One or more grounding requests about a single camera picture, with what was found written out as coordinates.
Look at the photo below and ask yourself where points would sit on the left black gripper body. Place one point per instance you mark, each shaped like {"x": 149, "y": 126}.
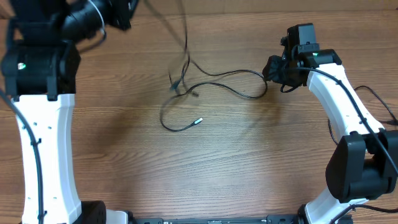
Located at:
{"x": 114, "y": 14}

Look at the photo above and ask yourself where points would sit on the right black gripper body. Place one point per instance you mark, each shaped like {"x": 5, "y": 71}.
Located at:
{"x": 279, "y": 71}

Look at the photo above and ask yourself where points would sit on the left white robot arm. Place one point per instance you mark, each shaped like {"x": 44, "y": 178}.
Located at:
{"x": 39, "y": 69}

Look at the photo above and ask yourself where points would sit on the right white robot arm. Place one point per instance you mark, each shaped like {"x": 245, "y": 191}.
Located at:
{"x": 363, "y": 166}

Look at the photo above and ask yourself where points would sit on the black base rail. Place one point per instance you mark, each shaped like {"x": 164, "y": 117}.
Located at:
{"x": 242, "y": 219}

